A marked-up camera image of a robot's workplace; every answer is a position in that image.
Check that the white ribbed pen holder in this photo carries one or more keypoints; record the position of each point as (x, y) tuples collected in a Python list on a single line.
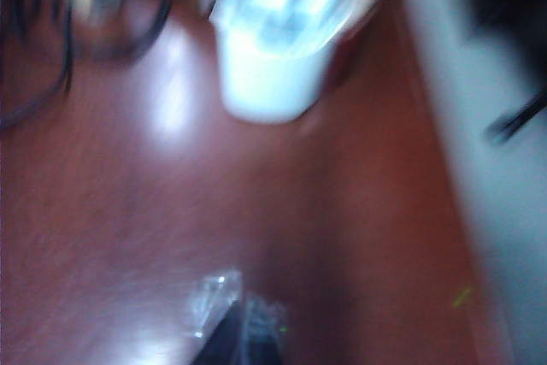
[(265, 95)]

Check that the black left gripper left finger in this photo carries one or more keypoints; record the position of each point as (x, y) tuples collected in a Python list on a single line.
[(218, 322)]

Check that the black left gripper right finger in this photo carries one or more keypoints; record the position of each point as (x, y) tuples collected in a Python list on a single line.
[(265, 339)]

